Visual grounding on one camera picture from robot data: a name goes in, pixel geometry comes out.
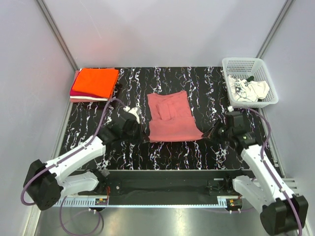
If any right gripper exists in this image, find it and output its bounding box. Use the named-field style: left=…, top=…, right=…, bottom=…
left=202, top=118, right=233, bottom=146

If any salmon pink t-shirt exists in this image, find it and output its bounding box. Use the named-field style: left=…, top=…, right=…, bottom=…
left=147, top=90, right=203, bottom=143

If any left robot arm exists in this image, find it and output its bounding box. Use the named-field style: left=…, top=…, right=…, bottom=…
left=23, top=107, right=144, bottom=211

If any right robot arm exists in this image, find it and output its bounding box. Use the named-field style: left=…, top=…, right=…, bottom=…
left=202, top=111, right=309, bottom=236

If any black marble pattern mat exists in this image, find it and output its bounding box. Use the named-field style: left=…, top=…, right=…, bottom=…
left=59, top=67, right=248, bottom=170

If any white printed t-shirt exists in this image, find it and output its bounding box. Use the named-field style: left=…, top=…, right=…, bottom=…
left=228, top=75, right=270, bottom=102

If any orange folded t-shirt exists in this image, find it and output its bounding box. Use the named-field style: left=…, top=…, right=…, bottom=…
left=71, top=68, right=120, bottom=98

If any white plastic basket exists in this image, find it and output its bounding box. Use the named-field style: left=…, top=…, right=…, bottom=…
left=222, top=57, right=279, bottom=108

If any light pink folded t-shirt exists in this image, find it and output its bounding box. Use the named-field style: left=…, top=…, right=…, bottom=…
left=69, top=70, right=109, bottom=103

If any crimson folded t-shirt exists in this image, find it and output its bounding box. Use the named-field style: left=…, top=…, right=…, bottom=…
left=69, top=70, right=99, bottom=98

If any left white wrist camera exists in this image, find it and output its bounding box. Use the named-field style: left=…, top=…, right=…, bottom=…
left=123, top=106, right=141, bottom=123

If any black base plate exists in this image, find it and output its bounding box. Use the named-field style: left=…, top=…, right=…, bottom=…
left=77, top=170, right=252, bottom=206

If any aluminium frame rail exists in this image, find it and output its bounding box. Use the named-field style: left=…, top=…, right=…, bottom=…
left=31, top=178, right=301, bottom=200

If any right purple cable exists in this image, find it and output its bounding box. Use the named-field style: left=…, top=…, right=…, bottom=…
left=240, top=107, right=305, bottom=236

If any purple cable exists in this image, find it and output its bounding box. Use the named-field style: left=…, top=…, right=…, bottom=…
left=240, top=107, right=305, bottom=236
left=21, top=98, right=128, bottom=234

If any white slotted cable duct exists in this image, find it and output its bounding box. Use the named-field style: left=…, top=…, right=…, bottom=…
left=54, top=196, right=227, bottom=209

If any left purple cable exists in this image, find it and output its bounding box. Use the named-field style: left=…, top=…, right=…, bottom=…
left=21, top=98, right=128, bottom=234

